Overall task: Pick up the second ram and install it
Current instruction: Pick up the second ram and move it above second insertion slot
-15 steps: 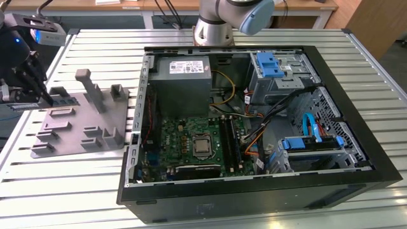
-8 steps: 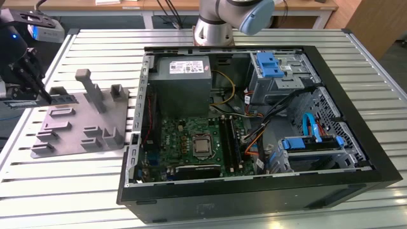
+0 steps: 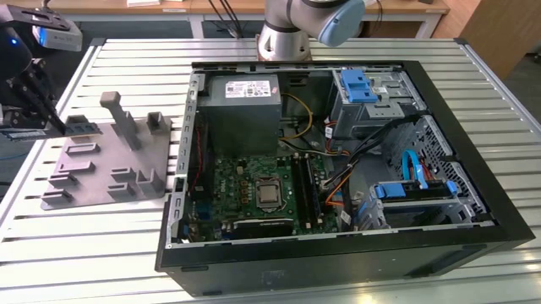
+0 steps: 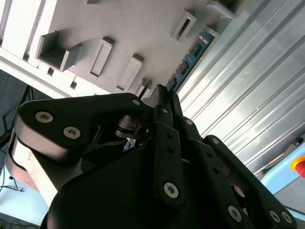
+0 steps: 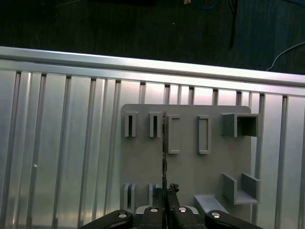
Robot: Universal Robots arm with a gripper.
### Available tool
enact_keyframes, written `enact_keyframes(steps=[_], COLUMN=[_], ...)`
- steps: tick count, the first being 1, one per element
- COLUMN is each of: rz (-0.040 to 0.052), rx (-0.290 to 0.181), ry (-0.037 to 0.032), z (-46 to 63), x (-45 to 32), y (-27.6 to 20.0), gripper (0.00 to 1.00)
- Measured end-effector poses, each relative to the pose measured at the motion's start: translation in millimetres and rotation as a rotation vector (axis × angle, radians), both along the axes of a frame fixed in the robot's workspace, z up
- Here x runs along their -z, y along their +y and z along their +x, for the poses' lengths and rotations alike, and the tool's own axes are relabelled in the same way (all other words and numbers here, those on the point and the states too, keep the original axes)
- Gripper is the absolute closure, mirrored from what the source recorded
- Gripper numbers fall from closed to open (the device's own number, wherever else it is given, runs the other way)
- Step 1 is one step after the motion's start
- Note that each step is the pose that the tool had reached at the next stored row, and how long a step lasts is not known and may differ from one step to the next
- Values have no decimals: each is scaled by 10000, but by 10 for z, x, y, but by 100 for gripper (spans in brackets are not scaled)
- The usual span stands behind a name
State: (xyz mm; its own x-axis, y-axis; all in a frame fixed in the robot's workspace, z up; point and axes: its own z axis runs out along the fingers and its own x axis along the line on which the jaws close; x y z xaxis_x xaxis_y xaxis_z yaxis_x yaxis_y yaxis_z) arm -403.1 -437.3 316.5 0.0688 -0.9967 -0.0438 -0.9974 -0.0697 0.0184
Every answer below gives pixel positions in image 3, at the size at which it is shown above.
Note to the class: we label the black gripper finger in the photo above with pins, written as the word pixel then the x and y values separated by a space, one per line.
pixel 44 92
pixel 25 117

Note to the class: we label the blue RAM stick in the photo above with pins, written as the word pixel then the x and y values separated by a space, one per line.
pixel 84 130

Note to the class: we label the black RAM slot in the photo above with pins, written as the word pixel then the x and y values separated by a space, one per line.
pixel 307 190
pixel 299 187

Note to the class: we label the grey parts rack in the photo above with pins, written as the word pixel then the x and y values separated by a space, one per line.
pixel 105 152

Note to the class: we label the wooden desk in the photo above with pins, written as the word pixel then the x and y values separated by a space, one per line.
pixel 127 9

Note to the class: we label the white papers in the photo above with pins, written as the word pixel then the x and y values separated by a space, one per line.
pixel 143 2

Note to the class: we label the grey power supply unit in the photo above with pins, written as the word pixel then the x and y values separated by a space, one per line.
pixel 240 126

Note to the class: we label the green motherboard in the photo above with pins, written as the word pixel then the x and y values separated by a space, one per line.
pixel 236 177

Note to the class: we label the black CPU socket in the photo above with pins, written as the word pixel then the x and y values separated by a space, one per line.
pixel 268 180

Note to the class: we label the silver CPU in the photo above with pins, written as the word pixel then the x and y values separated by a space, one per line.
pixel 268 193

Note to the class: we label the black graphics card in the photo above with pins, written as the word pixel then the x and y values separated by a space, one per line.
pixel 262 229

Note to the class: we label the blue drive latch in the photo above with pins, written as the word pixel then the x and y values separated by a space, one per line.
pixel 354 82

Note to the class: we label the black PC case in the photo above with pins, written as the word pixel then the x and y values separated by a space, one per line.
pixel 295 263

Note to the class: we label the metal optical drive cage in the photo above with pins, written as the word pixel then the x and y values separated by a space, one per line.
pixel 379 111

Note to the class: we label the hard disk in blue carrier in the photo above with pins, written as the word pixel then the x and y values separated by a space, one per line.
pixel 388 191

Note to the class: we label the metal disk bay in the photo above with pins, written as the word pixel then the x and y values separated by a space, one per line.
pixel 422 206

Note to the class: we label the wooden cabinet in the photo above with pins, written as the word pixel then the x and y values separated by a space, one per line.
pixel 498 31

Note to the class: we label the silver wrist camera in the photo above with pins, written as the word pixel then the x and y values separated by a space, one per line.
pixel 58 38

